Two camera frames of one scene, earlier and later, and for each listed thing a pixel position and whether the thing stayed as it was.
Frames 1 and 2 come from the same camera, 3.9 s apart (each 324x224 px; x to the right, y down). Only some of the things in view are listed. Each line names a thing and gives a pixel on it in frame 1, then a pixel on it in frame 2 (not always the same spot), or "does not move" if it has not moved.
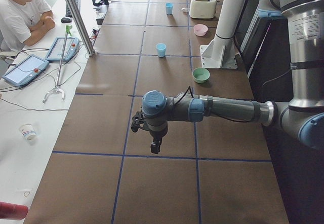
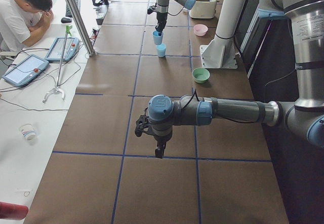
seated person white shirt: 25,13 does not move
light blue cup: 169,7 to 158,39
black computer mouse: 66,20 does not move
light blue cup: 161,49 does not move
